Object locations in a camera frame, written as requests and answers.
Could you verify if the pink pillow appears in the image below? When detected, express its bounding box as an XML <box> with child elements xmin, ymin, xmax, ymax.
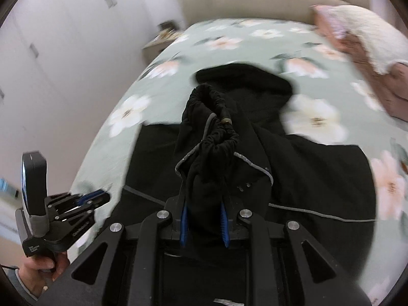
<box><xmin>311</xmin><ymin>5</ymin><xmax>348</xmax><ymax>52</ymax></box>

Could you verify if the beige padded headboard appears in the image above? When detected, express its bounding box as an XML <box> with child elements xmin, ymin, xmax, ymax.
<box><xmin>174</xmin><ymin>0</ymin><xmax>372</xmax><ymax>28</ymax></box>

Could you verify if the person's left hand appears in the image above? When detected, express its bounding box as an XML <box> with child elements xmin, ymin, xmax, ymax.
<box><xmin>19</xmin><ymin>251</ymin><xmax>71</xmax><ymax>298</ymax></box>

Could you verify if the white wardrobe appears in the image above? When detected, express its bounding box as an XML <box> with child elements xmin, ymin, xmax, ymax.
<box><xmin>0</xmin><ymin>0</ymin><xmax>185</xmax><ymax>252</ymax></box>

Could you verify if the white textured pillow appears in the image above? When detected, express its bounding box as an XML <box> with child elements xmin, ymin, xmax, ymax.
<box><xmin>328</xmin><ymin>5</ymin><xmax>408</xmax><ymax>75</ymax></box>

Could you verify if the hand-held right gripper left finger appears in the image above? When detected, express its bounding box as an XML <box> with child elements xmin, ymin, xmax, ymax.
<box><xmin>38</xmin><ymin>198</ymin><xmax>192</xmax><ymax>306</ymax></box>

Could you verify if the folded pink quilt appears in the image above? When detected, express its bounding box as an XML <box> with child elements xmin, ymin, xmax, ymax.
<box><xmin>344</xmin><ymin>33</ymin><xmax>408</xmax><ymax>120</ymax></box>

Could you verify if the person's left forearm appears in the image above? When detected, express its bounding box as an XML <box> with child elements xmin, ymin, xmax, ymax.
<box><xmin>13</xmin><ymin>268</ymin><xmax>40</xmax><ymax>304</ymax></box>

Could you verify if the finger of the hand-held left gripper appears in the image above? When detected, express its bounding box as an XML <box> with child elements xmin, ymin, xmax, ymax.
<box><xmin>72</xmin><ymin>194</ymin><xmax>111</xmax><ymax>213</ymax></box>
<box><xmin>68</xmin><ymin>189</ymin><xmax>107</xmax><ymax>203</ymax></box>

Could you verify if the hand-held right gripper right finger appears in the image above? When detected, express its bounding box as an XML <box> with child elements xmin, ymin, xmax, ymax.
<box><xmin>219</xmin><ymin>198</ymin><xmax>374</xmax><ymax>306</ymax></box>

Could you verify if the black jacket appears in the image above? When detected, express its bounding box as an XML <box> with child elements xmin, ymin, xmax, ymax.
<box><xmin>110</xmin><ymin>63</ymin><xmax>379</xmax><ymax>290</ymax></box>

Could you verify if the beige nightstand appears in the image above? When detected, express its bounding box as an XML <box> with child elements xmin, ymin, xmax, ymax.
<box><xmin>142</xmin><ymin>32</ymin><xmax>183</xmax><ymax>65</ymax></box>

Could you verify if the bed with floral green sheet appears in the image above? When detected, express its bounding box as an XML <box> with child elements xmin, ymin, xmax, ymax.
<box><xmin>68</xmin><ymin>17</ymin><xmax>408</xmax><ymax>306</ymax></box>

